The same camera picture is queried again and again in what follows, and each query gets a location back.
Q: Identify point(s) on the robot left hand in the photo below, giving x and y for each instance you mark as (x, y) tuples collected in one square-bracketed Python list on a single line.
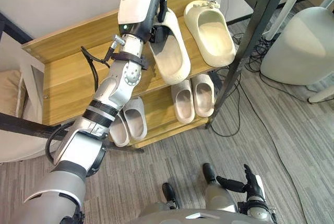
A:
[(134, 4)]

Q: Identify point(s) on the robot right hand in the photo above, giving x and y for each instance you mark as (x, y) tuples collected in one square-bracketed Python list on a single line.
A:
[(253, 186)]

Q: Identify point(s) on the plain cream slipper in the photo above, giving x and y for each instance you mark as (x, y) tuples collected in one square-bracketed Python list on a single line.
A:
[(171, 62)]

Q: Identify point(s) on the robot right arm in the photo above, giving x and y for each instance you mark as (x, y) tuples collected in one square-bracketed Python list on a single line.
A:
[(257, 209)]

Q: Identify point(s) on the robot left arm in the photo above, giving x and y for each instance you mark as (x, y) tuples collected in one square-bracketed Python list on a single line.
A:
[(78, 145)]

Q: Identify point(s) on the wooden shoe rack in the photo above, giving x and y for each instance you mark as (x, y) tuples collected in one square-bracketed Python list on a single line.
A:
[(70, 75)]

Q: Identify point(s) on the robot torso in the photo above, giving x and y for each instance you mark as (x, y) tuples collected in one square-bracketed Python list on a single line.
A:
[(198, 214)]

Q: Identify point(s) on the robot left leg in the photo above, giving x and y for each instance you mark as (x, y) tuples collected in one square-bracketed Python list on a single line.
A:
[(169, 192)]

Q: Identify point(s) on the cream slipper with charm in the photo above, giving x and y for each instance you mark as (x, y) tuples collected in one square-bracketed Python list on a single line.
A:
[(216, 38)]

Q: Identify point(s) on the beige ribbed slipper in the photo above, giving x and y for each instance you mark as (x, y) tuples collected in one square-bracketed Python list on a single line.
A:
[(203, 96), (118, 134), (184, 106), (135, 120)]

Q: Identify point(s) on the white rounded chair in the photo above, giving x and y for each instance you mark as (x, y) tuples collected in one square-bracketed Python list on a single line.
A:
[(295, 49)]

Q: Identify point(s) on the white armchair with beige cushion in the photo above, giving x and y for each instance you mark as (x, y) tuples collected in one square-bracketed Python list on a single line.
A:
[(15, 96)]

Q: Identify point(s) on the white table leg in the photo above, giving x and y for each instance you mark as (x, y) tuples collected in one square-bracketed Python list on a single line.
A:
[(288, 2)]

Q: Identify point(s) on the black metal bar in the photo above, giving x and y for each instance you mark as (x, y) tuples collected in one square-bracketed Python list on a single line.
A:
[(23, 127)]

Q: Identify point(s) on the black metal table frame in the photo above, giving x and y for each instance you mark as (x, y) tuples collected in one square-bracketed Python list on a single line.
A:
[(246, 38)]

